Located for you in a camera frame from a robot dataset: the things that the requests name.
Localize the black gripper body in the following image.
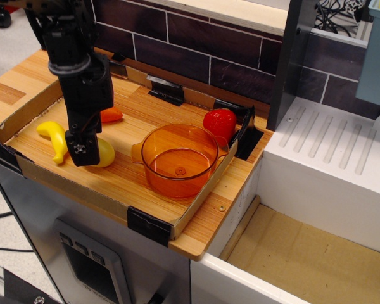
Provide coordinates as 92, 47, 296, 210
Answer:
55, 52, 114, 133

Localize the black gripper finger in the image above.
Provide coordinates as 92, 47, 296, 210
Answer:
94, 112, 103, 133
65, 130, 100, 167

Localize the yellow toy potato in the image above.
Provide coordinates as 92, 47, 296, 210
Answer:
93, 138, 115, 168

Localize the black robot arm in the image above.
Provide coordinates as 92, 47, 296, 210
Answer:
21, 1, 113, 166

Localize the orange transparent plastic pot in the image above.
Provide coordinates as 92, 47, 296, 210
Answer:
131, 123, 229, 198

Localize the cardboard fence with black tape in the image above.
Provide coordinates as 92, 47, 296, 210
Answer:
0, 51, 272, 258

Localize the orange toy carrot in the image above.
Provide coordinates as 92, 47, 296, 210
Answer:
101, 106, 123, 123

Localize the yellow toy banana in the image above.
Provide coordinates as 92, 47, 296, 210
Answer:
36, 121, 68, 165

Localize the black caster wheel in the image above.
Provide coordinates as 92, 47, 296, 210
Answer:
0, 7, 11, 29

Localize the silver toy oven front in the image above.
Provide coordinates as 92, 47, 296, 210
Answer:
0, 164, 191, 303

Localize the red toy strawberry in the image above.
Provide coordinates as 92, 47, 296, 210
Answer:
203, 108, 237, 146

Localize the white toy sink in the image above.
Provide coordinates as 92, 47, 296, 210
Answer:
191, 98, 380, 303

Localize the light blue bin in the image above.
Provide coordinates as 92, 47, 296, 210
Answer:
356, 1, 380, 105

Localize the dark grey upright post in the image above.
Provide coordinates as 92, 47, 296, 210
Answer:
267, 0, 317, 131

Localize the black cable bundle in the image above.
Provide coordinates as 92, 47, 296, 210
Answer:
314, 0, 373, 41

